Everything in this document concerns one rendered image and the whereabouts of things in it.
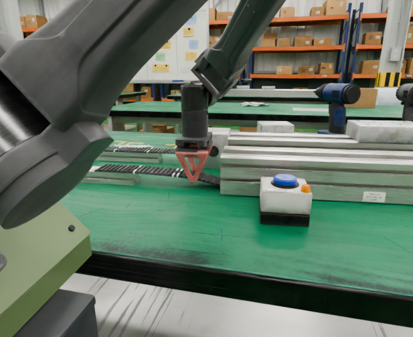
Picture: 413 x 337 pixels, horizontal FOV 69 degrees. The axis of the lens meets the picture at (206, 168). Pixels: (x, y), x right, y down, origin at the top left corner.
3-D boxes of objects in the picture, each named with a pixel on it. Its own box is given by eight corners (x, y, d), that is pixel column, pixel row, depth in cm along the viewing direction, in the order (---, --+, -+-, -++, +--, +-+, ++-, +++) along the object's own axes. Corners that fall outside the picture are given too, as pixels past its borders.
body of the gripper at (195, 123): (212, 139, 70) (213, 107, 68) (206, 149, 61) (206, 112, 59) (185, 138, 71) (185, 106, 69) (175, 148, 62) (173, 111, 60)
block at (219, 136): (192, 170, 80) (192, 135, 77) (200, 158, 92) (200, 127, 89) (226, 172, 79) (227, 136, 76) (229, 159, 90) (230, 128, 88)
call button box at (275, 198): (260, 224, 51) (262, 189, 49) (258, 202, 60) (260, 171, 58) (309, 227, 49) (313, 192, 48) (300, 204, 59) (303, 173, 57)
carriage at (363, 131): (357, 153, 74) (361, 126, 72) (343, 144, 85) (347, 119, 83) (427, 155, 72) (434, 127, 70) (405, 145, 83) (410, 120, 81)
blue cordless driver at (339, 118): (334, 158, 92) (343, 83, 86) (299, 144, 111) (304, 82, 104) (355, 156, 94) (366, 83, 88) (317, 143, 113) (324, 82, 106)
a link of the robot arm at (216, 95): (207, 46, 58) (237, 79, 58) (220, 51, 69) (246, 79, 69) (167, 91, 62) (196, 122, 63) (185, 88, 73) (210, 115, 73)
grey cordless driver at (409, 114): (395, 157, 93) (409, 83, 86) (377, 144, 111) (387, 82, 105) (424, 159, 91) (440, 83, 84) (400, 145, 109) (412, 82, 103)
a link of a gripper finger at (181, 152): (211, 176, 70) (211, 136, 67) (207, 186, 63) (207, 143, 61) (183, 174, 71) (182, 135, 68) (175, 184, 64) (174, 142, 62)
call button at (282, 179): (273, 190, 51) (274, 179, 50) (272, 182, 54) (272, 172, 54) (298, 192, 50) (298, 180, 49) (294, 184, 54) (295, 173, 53)
